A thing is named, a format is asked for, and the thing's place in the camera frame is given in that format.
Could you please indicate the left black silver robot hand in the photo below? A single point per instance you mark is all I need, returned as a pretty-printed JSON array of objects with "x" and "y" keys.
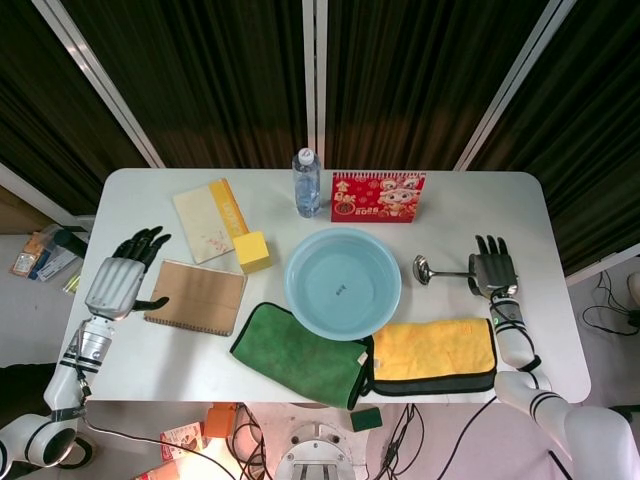
[{"x": 112, "y": 287}]

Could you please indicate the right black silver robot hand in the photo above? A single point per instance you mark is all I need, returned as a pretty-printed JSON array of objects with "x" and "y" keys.
[{"x": 492, "y": 270}]

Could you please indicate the stainless steel ladle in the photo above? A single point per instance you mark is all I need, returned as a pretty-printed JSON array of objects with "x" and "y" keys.
[{"x": 422, "y": 270}]

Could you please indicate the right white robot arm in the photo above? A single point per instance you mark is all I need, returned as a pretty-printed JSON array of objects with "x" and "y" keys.
[{"x": 515, "y": 345}]

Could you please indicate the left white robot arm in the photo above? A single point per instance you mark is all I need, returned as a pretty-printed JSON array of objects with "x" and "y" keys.
[{"x": 65, "y": 380}]

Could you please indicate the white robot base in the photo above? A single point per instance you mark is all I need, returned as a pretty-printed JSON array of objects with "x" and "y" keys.
[{"x": 317, "y": 450}]

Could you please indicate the light blue plastic basin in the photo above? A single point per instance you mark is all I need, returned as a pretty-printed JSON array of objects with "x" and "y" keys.
[{"x": 345, "y": 305}]

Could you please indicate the clear plastic water bottle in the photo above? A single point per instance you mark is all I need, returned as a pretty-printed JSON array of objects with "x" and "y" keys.
[{"x": 307, "y": 190}]

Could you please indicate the yellow green packet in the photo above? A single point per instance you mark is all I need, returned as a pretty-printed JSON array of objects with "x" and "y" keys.
[{"x": 72, "y": 283}]

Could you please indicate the blue and white packet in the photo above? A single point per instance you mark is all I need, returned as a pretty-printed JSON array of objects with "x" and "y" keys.
[{"x": 52, "y": 265}]

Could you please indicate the black cylinder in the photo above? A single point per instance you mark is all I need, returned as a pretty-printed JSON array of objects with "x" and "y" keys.
[{"x": 70, "y": 238}]

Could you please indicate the brown spiral notebook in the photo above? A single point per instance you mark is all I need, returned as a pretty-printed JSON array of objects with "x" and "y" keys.
[{"x": 200, "y": 300}]

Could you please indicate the orange packet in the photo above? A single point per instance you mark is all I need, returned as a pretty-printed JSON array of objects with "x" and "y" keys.
[{"x": 34, "y": 244}]

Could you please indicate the white packet red print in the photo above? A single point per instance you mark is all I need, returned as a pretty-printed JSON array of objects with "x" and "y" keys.
[{"x": 21, "y": 264}]

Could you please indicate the yellow and grey microfiber cloth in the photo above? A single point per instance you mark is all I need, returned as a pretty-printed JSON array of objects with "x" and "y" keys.
[{"x": 430, "y": 345}]

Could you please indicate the cream and yellow booklet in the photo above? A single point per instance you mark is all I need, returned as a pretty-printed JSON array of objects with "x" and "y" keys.
[{"x": 210, "y": 220}]

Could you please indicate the red desk calendar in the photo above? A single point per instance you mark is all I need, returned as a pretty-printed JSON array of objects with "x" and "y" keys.
[{"x": 375, "y": 200}]

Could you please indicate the yellow cube block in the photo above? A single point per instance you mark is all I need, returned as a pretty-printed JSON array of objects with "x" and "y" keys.
[{"x": 252, "y": 250}]

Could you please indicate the red snack package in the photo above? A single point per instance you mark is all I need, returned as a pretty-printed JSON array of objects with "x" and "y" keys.
[{"x": 182, "y": 442}]

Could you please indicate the orange box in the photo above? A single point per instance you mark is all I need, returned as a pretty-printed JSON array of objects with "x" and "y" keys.
[{"x": 220, "y": 422}]

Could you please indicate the dark pleated partition curtain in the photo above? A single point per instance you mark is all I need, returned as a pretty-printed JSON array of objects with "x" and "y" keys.
[
  {"x": 425, "y": 75},
  {"x": 35, "y": 110},
  {"x": 590, "y": 125},
  {"x": 200, "y": 75}
]

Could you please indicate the green microfiber cloth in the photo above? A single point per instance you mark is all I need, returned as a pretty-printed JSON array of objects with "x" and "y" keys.
[{"x": 295, "y": 355}]

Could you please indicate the dark green sponge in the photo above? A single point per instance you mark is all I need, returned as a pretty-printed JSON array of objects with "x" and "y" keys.
[{"x": 366, "y": 420}]

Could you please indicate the white partition frame post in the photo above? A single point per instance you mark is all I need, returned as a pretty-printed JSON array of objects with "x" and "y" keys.
[
  {"x": 100, "y": 75},
  {"x": 315, "y": 75},
  {"x": 515, "y": 85}
]

